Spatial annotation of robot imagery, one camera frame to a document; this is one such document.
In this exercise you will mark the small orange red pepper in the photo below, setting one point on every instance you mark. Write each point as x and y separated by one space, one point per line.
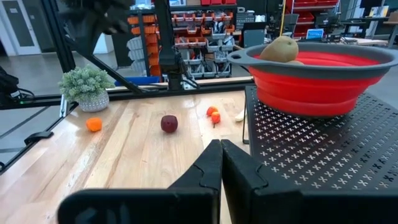
215 117
211 110

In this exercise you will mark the small dark red fruit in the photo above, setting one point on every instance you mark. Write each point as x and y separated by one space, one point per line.
169 124

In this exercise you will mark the white door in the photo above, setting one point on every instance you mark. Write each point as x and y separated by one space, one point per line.
18 28

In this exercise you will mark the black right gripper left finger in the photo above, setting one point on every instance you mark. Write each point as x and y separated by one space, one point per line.
140 207

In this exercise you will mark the black control box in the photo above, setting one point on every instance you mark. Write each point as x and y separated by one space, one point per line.
7 87

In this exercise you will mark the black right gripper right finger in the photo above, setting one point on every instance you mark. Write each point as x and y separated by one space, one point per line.
295 208

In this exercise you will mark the blue bin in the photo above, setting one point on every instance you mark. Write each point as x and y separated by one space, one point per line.
136 81

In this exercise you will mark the black perforated metal rack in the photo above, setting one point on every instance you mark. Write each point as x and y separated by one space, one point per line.
311 146

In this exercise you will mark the green plant in white pot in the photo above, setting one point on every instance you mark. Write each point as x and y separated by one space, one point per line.
84 84

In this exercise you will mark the storage bin shelf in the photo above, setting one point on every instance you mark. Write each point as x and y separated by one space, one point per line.
202 40

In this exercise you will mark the black table clamp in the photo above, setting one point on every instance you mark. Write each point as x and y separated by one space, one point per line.
38 136

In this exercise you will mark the red collapsible bowl grey rim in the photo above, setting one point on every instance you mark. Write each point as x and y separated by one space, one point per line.
311 90

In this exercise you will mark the small orange fruit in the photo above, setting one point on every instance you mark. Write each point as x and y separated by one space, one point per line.
94 124

